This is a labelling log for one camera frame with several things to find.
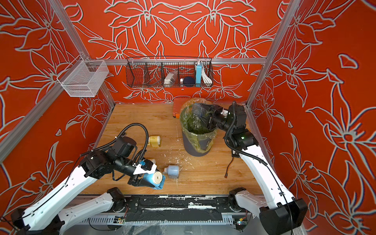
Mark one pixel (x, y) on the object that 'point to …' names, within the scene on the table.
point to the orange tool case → (177, 104)
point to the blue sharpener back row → (156, 179)
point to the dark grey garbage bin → (205, 144)
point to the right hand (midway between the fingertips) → (195, 107)
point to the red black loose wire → (226, 174)
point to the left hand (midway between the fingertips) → (156, 175)
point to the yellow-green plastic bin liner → (192, 124)
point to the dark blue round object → (189, 81)
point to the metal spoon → (123, 134)
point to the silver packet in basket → (170, 79)
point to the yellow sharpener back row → (154, 141)
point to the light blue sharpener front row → (173, 171)
